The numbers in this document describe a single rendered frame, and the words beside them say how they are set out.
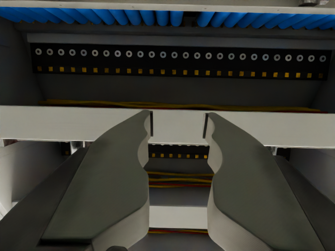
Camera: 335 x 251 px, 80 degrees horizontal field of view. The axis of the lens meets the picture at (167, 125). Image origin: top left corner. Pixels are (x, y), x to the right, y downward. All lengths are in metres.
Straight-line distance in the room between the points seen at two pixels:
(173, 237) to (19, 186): 0.42
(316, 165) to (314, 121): 0.23
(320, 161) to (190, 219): 0.30
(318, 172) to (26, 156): 0.61
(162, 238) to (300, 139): 0.49
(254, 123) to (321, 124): 0.09
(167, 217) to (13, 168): 0.30
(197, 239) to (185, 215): 0.28
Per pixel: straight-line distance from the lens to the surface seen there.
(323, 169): 0.53
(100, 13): 0.31
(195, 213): 0.41
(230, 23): 0.34
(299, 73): 0.45
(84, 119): 0.29
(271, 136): 0.30
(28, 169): 0.51
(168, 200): 0.48
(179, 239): 0.67
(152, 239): 0.67
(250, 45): 0.41
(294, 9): 0.29
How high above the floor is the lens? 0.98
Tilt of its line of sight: 33 degrees up
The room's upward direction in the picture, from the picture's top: 179 degrees counter-clockwise
